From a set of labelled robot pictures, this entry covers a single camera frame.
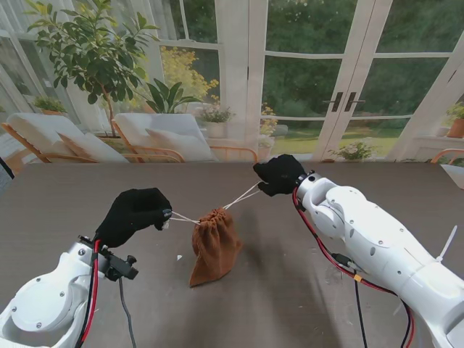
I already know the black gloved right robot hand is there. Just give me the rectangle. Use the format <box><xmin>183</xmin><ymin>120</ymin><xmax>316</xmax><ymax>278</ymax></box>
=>
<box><xmin>252</xmin><ymin>154</ymin><xmax>306</xmax><ymax>198</ymax></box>

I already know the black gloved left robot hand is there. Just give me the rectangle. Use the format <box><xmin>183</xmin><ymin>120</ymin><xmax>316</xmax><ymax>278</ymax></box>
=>
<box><xmin>94</xmin><ymin>187</ymin><xmax>173</xmax><ymax>250</ymax></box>

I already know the brown drawstring bag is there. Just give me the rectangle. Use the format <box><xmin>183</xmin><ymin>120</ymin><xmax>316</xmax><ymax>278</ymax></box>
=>
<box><xmin>170</xmin><ymin>183</ymin><xmax>262</xmax><ymax>289</ymax></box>

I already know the printed sunroom backdrop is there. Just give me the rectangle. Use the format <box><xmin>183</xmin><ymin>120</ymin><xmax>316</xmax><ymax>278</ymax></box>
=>
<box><xmin>0</xmin><ymin>0</ymin><xmax>464</xmax><ymax>165</ymax></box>

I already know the dark object at table edge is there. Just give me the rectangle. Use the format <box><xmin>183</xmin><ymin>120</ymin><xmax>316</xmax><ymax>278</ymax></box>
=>
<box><xmin>0</xmin><ymin>154</ymin><xmax>16</xmax><ymax>193</ymax></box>

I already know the white paper sheet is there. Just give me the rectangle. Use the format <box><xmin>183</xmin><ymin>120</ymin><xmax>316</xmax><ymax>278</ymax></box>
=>
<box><xmin>439</xmin><ymin>163</ymin><xmax>464</xmax><ymax>190</ymax></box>

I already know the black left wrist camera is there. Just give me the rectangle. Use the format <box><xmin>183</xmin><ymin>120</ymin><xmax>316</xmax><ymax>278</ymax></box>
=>
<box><xmin>104</xmin><ymin>253</ymin><xmax>140</xmax><ymax>282</ymax></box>

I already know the red left arm cable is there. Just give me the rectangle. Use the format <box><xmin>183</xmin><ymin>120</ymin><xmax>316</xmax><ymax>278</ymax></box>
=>
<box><xmin>78</xmin><ymin>239</ymin><xmax>102</xmax><ymax>345</ymax></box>

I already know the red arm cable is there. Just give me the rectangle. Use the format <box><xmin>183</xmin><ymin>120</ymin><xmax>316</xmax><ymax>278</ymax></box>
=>
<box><xmin>292</xmin><ymin>186</ymin><xmax>416</xmax><ymax>348</ymax></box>
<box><xmin>78</xmin><ymin>239</ymin><xmax>102</xmax><ymax>345</ymax></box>

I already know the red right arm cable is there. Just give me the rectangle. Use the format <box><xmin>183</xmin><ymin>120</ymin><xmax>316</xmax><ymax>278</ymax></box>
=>
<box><xmin>292</xmin><ymin>186</ymin><xmax>416</xmax><ymax>348</ymax></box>

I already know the dark braided hanging cable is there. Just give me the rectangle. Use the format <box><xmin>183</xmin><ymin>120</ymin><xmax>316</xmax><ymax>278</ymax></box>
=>
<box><xmin>118</xmin><ymin>277</ymin><xmax>138</xmax><ymax>348</ymax></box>

